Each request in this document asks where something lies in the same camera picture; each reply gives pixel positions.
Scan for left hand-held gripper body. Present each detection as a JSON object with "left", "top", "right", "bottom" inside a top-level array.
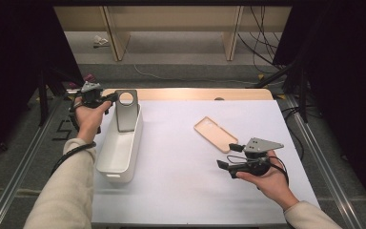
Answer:
[{"left": 80, "top": 81, "right": 110, "bottom": 109}]

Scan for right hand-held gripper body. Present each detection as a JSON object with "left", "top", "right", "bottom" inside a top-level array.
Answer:
[{"left": 227, "top": 136, "right": 285, "bottom": 179}]

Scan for beige phone case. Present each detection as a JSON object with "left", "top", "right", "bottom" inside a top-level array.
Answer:
[{"left": 193, "top": 115, "right": 239, "bottom": 155}]

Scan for white plastic storage box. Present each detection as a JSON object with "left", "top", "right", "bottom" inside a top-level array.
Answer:
[{"left": 95, "top": 103, "right": 144, "bottom": 184}]

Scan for person's left hand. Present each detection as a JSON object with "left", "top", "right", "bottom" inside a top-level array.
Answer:
[{"left": 74, "top": 96, "right": 113, "bottom": 144}]

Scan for person's right hand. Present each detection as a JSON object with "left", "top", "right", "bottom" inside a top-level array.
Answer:
[{"left": 235, "top": 150, "right": 300, "bottom": 211}]

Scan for pink object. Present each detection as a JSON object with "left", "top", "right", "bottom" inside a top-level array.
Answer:
[{"left": 68, "top": 73, "right": 96, "bottom": 91}]

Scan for white table sheet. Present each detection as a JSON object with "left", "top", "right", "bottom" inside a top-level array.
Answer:
[{"left": 90, "top": 99, "right": 320, "bottom": 225}]

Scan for black metal stand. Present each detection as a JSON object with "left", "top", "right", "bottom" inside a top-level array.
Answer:
[
  {"left": 254, "top": 60, "right": 310, "bottom": 124},
  {"left": 37, "top": 67, "right": 90, "bottom": 128}
]

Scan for crumpled white paper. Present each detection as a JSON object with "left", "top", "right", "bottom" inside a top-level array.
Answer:
[{"left": 92, "top": 34, "right": 111, "bottom": 49}]

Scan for light wooden table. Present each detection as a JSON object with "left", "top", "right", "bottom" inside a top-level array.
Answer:
[{"left": 101, "top": 88, "right": 275, "bottom": 102}]

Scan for light wooden shelf unit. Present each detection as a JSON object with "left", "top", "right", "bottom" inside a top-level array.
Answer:
[{"left": 53, "top": 5, "right": 293, "bottom": 62}]

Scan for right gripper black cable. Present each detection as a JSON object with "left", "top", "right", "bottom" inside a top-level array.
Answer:
[{"left": 267, "top": 156, "right": 291, "bottom": 186}]

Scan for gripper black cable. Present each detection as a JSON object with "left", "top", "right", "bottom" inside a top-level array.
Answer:
[
  {"left": 50, "top": 94, "right": 97, "bottom": 177},
  {"left": 267, "top": 156, "right": 291, "bottom": 186}
]

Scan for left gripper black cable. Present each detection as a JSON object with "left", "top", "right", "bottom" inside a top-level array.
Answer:
[{"left": 50, "top": 94, "right": 97, "bottom": 177}]

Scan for white floor cable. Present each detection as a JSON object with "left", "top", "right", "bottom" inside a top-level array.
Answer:
[{"left": 132, "top": 63, "right": 259, "bottom": 86}]

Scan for metal floor rail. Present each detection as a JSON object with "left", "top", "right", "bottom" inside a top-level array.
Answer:
[
  {"left": 0, "top": 94, "right": 62, "bottom": 229},
  {"left": 282, "top": 94, "right": 363, "bottom": 229}
]

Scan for bundle of black cables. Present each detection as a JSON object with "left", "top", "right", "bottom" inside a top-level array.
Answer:
[{"left": 237, "top": 5, "right": 288, "bottom": 70}]

